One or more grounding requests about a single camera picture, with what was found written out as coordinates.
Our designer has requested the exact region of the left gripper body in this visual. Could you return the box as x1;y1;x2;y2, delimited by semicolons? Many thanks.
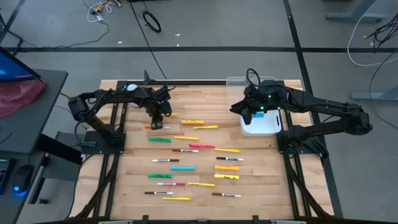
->
144;86;172;114

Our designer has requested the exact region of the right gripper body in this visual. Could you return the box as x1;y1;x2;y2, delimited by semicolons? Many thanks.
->
245;80;287;112

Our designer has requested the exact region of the white plastic bin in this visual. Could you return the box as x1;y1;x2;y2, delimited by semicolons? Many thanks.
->
239;107;283;137

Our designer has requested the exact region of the white bulb brass lamp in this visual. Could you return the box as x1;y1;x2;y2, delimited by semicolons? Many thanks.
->
126;83;141;108

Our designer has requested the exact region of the yellow BIC brite liner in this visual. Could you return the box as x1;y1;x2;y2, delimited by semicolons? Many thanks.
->
187;182;217;188

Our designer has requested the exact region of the black desk leg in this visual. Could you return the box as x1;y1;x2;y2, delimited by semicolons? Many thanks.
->
28;133;84;206

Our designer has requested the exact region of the grey desk foot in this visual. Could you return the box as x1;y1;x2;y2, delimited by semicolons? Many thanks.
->
350;84;398;102
325;0;389;23

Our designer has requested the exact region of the dark grey desk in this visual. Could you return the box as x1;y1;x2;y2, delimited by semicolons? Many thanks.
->
0;68;69;224

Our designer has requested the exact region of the red cloth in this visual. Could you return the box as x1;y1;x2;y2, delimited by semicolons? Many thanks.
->
0;79;48;119

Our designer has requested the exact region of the laptop screen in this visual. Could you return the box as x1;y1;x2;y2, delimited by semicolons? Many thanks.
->
0;45;42;83

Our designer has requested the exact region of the black computer mouse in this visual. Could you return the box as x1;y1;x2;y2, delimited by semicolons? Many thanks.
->
11;164;35;197

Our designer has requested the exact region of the black keyboard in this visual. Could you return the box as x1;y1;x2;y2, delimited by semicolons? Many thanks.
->
0;158;12;195

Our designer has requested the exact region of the long black floor cable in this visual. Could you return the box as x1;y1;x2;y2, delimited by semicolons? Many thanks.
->
128;0;168;80

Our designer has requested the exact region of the coiled black cable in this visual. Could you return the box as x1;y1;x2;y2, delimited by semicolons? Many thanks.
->
141;10;162;34

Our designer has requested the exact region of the white floor cable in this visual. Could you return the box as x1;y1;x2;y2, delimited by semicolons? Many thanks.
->
346;0;398;67

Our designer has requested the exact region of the white yellow cable bundle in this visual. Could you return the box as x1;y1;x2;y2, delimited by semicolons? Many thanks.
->
82;0;123;24

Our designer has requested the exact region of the black cable bundle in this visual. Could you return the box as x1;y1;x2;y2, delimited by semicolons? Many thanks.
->
364;12;398;52

